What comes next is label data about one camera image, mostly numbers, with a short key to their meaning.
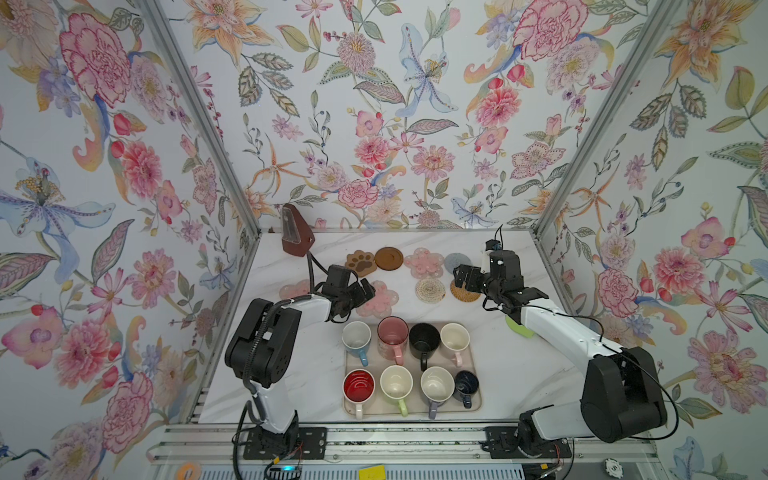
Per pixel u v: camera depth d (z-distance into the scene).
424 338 0.86
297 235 1.08
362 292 0.88
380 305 1.00
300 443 0.72
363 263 1.11
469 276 0.80
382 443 0.75
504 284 0.68
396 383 0.82
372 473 0.69
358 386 0.82
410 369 0.76
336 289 0.78
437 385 0.82
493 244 0.76
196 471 0.71
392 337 0.89
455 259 1.12
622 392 0.42
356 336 0.88
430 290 1.04
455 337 0.87
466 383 0.82
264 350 0.50
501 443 0.74
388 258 1.14
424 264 1.11
